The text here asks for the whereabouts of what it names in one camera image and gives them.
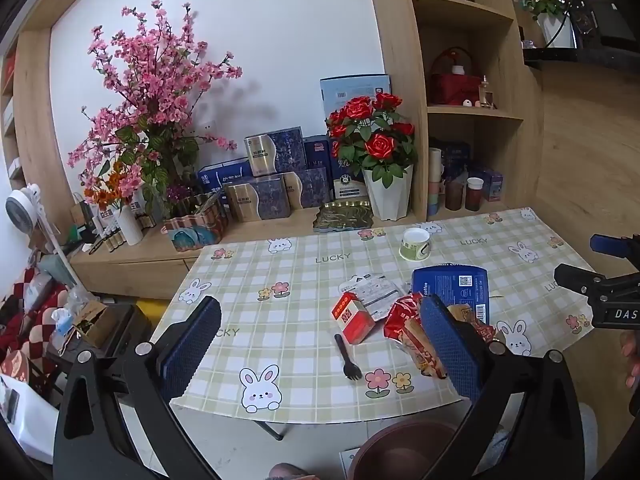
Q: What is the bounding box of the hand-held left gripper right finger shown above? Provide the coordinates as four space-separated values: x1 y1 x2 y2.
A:
419 294 585 480

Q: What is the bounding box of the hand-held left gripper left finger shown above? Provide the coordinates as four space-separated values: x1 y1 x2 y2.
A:
52 296 222 480

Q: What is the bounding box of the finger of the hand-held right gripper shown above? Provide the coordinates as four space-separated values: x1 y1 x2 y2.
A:
590 233 640 261
554 263 608 306

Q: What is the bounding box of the red striped snack packet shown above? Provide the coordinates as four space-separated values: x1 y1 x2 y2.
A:
402 305 496 381

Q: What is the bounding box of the red snack bag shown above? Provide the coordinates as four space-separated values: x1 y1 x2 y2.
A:
382 295 426 342

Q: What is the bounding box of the blue cardboard box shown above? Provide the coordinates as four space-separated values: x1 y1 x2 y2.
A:
411 265 489 326

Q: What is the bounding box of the silver foil packet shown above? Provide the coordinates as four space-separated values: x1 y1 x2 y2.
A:
339 274 408 322

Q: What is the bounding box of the red white small carton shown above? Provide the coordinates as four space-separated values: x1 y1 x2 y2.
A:
330 292 378 345

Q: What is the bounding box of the black plastic fork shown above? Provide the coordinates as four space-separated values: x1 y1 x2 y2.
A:
334 332 363 382

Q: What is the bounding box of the white green paper cup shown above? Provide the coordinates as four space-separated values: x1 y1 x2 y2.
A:
399 227 432 262

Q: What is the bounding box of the brown plastic bin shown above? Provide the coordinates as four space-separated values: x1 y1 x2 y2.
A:
347 419 458 480

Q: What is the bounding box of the person's right hand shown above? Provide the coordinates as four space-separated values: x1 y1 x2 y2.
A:
620 331 640 386

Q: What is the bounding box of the yellow object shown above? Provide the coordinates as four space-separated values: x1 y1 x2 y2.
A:
136 300 171 330

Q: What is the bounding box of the black plastic case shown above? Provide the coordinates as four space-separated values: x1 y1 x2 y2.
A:
47 302 153 386

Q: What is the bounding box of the open cardboard box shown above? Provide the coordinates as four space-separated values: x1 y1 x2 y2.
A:
72 300 123 348

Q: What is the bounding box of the scalloped painted tin box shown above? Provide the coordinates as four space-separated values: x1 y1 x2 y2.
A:
161 194 230 253

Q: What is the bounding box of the black folding table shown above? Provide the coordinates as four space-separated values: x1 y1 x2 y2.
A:
252 416 287 442

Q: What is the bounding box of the purple blue small box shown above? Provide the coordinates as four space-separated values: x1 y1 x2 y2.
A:
482 169 505 202

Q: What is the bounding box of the person's right leg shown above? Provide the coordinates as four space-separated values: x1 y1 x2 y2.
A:
575 400 601 466

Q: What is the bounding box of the light blue plastic packet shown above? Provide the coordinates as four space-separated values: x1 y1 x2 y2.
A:
50 307 76 338

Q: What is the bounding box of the row of small brown bottles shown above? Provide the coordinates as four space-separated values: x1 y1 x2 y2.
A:
90 212 151 256

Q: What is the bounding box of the dark red cup white rim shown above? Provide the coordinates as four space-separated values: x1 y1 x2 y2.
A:
465 177 485 212

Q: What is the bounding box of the orange flowers white vase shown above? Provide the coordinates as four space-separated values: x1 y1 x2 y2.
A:
84 162 146 247

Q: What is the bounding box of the white printed paper sheet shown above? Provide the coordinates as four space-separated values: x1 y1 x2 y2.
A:
340 447 363 478

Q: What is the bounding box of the brown plastic cup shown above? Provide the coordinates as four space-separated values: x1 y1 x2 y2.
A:
445 180 466 211

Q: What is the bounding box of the blue gold gift box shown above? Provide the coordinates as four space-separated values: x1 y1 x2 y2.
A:
282 167 332 210
223 179 291 222
244 127 305 177

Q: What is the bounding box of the person's left foot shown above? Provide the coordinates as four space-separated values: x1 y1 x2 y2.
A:
270 462 308 480

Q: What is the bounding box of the red white checkered blanket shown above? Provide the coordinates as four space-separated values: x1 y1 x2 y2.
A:
0 267 71 376

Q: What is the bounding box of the stack of pastel cups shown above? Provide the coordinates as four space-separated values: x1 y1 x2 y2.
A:
428 147 443 218

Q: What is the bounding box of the red rose plant white pot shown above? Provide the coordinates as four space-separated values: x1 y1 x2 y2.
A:
326 92 418 221

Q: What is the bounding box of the paper gift bag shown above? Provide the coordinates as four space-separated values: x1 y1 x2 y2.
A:
70 192 101 241

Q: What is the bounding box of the gold metal tray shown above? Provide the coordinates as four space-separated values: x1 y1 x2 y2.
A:
314 200 373 233

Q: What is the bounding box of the blue printed box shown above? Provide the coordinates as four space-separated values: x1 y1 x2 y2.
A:
442 142 471 181

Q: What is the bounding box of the white board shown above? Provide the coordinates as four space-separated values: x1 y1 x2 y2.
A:
0 375 66 461

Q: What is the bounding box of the black counter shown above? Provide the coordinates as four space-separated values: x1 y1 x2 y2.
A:
522 45 640 72

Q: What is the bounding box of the blue white badge box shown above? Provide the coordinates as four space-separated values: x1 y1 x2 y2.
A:
329 140 370 202

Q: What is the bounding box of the white standing fan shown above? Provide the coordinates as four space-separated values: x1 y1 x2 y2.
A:
5 183 81 286

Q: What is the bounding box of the black monitor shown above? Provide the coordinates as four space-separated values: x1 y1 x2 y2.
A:
570 0 640 51

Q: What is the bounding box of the dark blue box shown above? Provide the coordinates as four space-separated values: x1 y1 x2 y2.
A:
302 136 332 171

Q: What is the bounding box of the pink rose plant white pot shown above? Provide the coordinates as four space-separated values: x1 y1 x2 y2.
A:
516 0 577 49

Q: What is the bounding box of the pink blossom arrangement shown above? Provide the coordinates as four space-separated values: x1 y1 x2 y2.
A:
67 0 243 211

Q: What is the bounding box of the wooden side shelf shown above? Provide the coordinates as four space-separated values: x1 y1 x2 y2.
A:
0 25 76 211

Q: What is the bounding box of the light blue large box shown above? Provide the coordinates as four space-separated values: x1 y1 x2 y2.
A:
320 75 392 136

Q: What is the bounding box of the wooden shelf unit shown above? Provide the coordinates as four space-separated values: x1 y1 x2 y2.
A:
362 0 547 222

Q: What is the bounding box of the blue carton with handle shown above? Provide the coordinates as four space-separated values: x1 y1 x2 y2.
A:
197 157 253 196

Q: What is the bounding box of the red basket with handle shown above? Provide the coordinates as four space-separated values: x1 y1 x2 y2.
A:
431 47 481 106

